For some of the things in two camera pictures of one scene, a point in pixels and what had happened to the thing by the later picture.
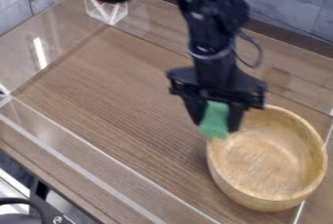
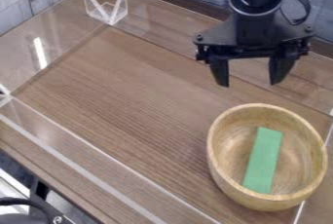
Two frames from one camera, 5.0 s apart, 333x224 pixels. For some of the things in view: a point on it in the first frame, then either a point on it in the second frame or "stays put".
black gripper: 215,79 -> 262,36
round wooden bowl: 266,167 stays put
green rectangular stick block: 216,121 -> 262,173
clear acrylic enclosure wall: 101,147 stays put
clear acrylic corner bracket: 108,12 stays put
